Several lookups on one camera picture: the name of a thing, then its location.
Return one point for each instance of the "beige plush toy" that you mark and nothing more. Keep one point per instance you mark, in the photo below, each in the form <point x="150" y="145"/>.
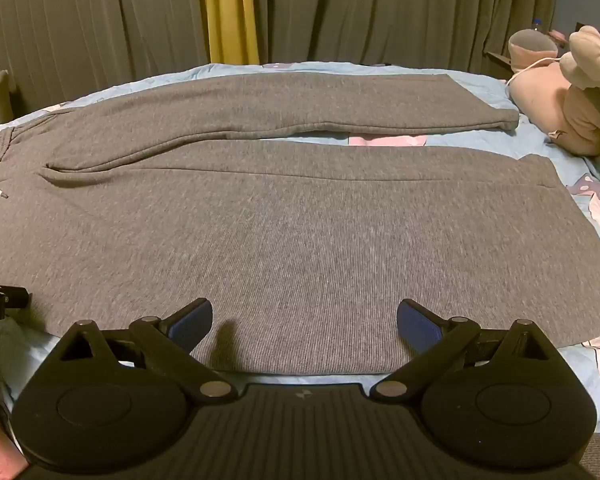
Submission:
<point x="592" y="57"/>

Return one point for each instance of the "blue printed bed sheet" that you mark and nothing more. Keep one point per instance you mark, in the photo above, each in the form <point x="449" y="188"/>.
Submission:
<point x="587" y="180"/>

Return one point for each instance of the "yellow curtain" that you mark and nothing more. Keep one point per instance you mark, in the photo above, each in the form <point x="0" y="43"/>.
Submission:
<point x="230" y="10"/>

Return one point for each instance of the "pink round cushion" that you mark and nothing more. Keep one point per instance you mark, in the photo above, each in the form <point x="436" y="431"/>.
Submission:
<point x="530" y="47"/>

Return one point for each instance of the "clear bottle with blue cap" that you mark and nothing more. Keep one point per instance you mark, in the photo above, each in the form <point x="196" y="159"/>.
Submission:
<point x="536" y="25"/>

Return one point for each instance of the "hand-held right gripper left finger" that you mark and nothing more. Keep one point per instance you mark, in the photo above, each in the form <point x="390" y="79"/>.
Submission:
<point x="190" y="321"/>

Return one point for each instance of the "pink plush toy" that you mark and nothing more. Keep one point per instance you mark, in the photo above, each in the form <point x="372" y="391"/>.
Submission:
<point x="565" y="110"/>

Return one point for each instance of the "grey curtain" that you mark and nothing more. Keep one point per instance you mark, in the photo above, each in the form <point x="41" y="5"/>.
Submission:
<point x="95" y="30"/>
<point x="395" y="10"/>

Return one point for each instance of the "grey pants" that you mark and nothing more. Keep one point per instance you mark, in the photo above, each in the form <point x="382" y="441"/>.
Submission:
<point x="290" y="220"/>

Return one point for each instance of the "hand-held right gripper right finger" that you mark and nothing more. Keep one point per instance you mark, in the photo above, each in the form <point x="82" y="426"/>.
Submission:
<point x="420" y="329"/>

